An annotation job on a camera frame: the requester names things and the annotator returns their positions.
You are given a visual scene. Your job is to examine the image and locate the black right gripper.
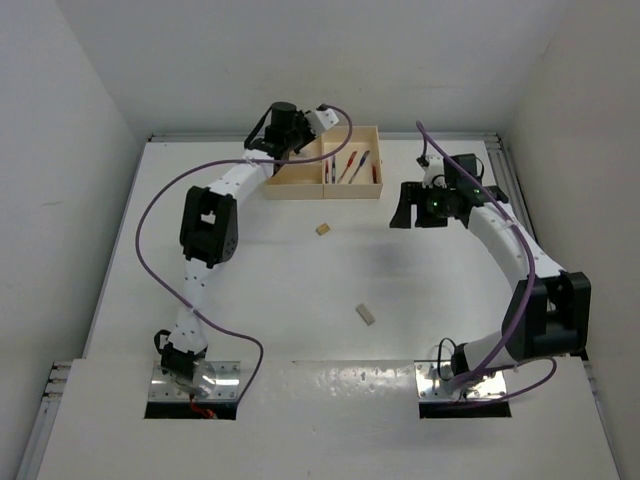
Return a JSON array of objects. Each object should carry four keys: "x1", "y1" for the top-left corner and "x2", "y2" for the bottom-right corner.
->
[{"x1": 391, "y1": 181, "x2": 455, "y2": 228}]

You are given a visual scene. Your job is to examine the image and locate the blue gel pen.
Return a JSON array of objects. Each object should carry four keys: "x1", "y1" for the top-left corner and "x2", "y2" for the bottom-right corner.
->
[{"x1": 348, "y1": 150, "x2": 371, "y2": 184}]

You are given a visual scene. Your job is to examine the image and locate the small tan eraser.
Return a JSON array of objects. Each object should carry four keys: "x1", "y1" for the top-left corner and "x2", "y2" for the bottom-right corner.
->
[{"x1": 316, "y1": 223, "x2": 330, "y2": 236}]

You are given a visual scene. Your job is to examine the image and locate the grey speckled eraser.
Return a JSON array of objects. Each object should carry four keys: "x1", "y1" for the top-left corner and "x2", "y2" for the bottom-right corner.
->
[{"x1": 356, "y1": 303, "x2": 376, "y2": 326}]

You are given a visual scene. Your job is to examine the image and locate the red gel pen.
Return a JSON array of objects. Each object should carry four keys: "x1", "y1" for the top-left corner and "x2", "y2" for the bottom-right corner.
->
[{"x1": 336, "y1": 150, "x2": 357, "y2": 184}]

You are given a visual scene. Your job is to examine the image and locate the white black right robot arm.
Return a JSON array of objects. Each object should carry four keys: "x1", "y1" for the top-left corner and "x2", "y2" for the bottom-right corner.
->
[{"x1": 390, "y1": 154, "x2": 592, "y2": 385}]

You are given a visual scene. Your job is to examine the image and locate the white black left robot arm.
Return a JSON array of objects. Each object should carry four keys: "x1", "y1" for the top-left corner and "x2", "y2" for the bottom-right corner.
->
[{"x1": 158, "y1": 102, "x2": 337, "y2": 381}]

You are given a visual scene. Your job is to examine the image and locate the cream wooden compartment tray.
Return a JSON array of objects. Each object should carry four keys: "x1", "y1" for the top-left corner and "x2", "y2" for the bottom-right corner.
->
[{"x1": 262, "y1": 126, "x2": 383, "y2": 200}]

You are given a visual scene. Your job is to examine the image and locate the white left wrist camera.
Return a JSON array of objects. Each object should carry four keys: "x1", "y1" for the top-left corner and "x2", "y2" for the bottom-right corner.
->
[{"x1": 304, "y1": 107, "x2": 339, "y2": 137}]

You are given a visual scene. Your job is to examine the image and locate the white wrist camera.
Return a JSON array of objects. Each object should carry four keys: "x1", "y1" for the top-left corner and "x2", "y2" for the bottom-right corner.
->
[
  {"x1": 416, "y1": 155, "x2": 444, "y2": 188},
  {"x1": 304, "y1": 107, "x2": 339, "y2": 137}
]

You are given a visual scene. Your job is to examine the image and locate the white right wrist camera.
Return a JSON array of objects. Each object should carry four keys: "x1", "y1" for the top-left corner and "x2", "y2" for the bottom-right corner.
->
[{"x1": 416, "y1": 155, "x2": 444, "y2": 188}]

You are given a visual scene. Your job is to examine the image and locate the aluminium frame rail right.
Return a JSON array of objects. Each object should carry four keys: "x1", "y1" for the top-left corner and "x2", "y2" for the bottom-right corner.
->
[{"x1": 487, "y1": 133, "x2": 571, "y2": 357}]

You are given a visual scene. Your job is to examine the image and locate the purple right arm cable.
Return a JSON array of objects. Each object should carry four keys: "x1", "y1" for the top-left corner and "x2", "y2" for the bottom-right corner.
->
[{"x1": 415, "y1": 119, "x2": 559, "y2": 406}]

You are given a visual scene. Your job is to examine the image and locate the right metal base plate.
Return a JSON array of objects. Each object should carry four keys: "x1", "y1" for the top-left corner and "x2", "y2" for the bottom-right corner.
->
[{"x1": 414, "y1": 360, "x2": 507, "y2": 403}]

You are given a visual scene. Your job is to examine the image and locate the metal base plate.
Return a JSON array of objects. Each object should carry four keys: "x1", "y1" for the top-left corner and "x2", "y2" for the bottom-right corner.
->
[
  {"x1": 147, "y1": 360, "x2": 240, "y2": 403},
  {"x1": 414, "y1": 360, "x2": 507, "y2": 403}
]

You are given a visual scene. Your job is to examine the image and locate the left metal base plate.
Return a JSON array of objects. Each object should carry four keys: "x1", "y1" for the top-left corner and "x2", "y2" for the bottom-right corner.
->
[{"x1": 147, "y1": 360, "x2": 240, "y2": 403}]

